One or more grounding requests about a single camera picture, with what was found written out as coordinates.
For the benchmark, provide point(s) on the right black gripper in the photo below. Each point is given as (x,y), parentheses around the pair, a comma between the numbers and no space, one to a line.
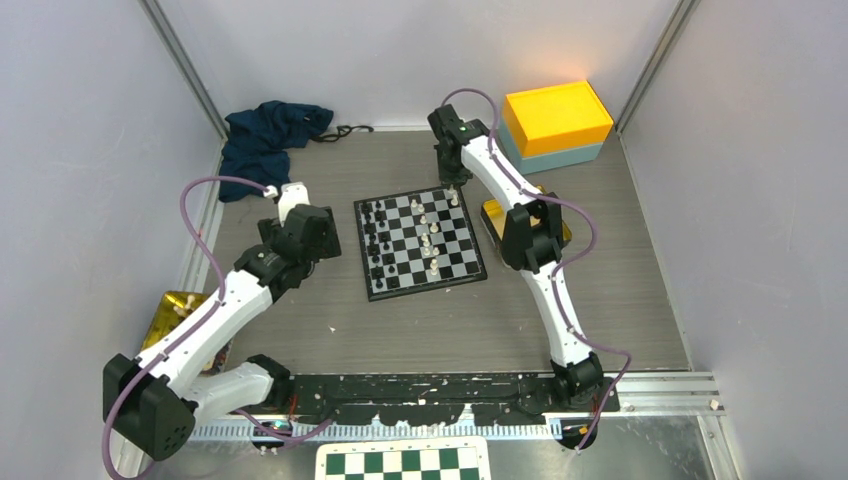
(448,179)

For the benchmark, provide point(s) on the gold tin tray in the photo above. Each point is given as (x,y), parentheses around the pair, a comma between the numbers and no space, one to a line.
(494,219)

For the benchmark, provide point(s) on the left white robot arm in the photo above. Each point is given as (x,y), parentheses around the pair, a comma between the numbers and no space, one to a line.
(156,399)

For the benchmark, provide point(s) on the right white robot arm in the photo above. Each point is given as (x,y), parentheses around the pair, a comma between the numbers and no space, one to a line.
(531,242)

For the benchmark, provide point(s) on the black and white chessboard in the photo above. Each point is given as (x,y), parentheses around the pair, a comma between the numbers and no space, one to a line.
(391,247)

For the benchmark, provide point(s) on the dark blue cloth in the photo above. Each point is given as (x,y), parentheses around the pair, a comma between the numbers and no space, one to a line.
(259,139)

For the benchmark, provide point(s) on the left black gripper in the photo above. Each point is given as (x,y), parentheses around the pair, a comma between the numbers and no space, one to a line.
(328,247)

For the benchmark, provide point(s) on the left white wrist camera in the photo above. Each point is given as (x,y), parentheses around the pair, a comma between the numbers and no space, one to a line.
(287,197)

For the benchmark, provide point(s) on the gold tin with brown pieces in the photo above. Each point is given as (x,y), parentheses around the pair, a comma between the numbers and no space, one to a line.
(173,308)

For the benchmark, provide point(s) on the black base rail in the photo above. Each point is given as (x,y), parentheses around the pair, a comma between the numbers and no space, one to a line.
(493,399)

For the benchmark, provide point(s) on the orange and teal box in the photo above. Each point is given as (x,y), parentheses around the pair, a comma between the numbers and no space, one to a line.
(552,127)

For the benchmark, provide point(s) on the green checkered calibration board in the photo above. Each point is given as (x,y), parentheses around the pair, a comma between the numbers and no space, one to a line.
(464,457)

